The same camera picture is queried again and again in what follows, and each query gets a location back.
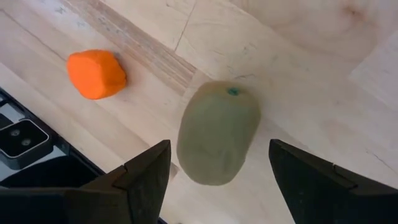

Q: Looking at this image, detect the brown kiwi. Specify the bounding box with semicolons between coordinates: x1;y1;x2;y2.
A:
176;80;262;187

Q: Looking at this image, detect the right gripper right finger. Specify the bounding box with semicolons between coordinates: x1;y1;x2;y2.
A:
268;138;398;224

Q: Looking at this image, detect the orange fruit chunk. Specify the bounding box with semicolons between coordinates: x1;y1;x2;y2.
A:
66;49;127;101

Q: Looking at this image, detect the black table-level camera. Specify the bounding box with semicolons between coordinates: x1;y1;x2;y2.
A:
0;118;52;171

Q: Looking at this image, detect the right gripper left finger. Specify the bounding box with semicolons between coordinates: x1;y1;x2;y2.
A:
0;139;172;224

